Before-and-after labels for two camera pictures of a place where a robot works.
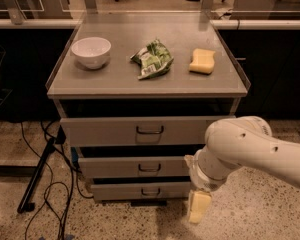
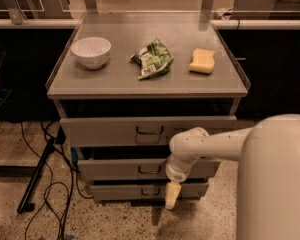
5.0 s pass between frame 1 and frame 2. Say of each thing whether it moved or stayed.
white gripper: moved
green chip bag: stayed
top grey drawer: stayed
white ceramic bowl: stayed
